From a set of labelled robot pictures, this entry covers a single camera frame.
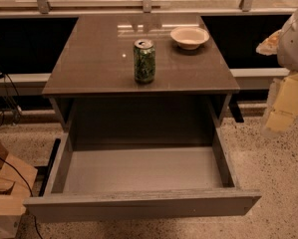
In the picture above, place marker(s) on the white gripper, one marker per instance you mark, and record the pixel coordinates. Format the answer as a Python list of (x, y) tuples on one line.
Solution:
[(294, 47)]

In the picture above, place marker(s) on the green soda can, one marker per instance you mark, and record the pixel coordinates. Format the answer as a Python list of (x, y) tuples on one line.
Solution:
[(144, 61)]

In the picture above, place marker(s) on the grey drawer cabinet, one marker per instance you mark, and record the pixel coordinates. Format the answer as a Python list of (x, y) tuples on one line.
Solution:
[(93, 88)]

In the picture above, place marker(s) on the open grey top drawer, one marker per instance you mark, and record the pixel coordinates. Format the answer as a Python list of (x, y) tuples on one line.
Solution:
[(89, 183)]

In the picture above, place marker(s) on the white paper bowl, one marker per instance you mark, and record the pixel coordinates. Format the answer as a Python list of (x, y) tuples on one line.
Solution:
[(189, 38)]

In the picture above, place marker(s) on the brown cardboard box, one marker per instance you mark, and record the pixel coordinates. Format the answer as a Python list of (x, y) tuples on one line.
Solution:
[(17, 178)]

